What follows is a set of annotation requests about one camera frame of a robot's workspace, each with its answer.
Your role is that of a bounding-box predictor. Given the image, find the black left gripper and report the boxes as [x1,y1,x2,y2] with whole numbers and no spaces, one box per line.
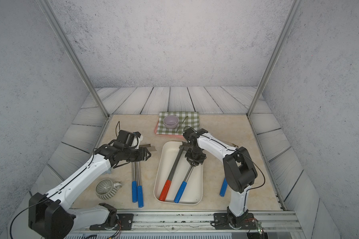
[123,146,153,162]

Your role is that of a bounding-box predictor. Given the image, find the grey hoe red handle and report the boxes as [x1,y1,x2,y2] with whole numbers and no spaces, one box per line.
[157,142,189,203]

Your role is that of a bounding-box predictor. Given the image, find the cream storage box tray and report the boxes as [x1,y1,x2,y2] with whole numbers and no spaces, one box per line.
[154,141,203,206]

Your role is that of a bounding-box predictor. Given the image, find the steel hoe blue handle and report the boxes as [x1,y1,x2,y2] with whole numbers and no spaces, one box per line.
[136,162,144,208]
[174,163,195,204]
[219,178,228,197]
[131,144,156,203]

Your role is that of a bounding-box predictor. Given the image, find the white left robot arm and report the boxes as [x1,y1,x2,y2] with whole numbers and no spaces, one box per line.
[29,144,151,239]

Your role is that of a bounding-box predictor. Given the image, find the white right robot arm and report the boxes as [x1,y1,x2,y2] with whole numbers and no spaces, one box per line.
[175,127,258,229]

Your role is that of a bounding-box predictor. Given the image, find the pink tray under cloth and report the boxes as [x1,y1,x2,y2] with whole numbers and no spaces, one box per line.
[154,124,185,140]

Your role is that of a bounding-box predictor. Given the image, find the metal tongs on cloth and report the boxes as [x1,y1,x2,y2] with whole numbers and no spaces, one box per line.
[176,116,188,132]

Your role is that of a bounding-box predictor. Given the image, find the small purple bowl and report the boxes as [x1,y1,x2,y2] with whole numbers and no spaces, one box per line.
[163,115,179,129]

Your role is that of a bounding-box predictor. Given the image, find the green checkered cloth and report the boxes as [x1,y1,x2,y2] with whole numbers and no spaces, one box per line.
[158,112,200,135]

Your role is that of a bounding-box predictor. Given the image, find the grey ribbed ceramic cup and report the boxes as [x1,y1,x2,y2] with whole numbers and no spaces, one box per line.
[95,179,122,200]

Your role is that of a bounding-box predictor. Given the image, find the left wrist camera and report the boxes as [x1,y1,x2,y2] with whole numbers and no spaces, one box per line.
[116,130,143,149]

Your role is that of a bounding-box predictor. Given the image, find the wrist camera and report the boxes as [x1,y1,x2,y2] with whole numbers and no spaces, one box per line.
[182,127,199,145]
[116,130,143,149]

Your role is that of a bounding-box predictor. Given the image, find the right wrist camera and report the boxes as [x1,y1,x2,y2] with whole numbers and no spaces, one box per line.
[182,127,199,145]

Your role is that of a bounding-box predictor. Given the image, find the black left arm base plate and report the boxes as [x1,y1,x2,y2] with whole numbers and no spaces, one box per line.
[89,213,134,231]

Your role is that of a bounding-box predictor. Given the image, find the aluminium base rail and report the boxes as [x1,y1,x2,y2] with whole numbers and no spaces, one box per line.
[47,210,306,239]

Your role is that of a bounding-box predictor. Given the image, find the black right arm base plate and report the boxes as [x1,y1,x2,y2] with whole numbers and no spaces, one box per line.
[210,213,257,231]

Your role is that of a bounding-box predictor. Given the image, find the aluminium corner post left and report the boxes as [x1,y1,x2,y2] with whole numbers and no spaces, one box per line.
[37,0,110,119]

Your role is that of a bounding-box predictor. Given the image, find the aluminium corner post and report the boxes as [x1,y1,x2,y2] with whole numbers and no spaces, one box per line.
[246,0,304,118]
[37,0,110,119]

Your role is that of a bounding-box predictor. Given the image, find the aluminium corner post right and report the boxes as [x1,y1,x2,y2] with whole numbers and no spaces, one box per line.
[246,0,304,118]

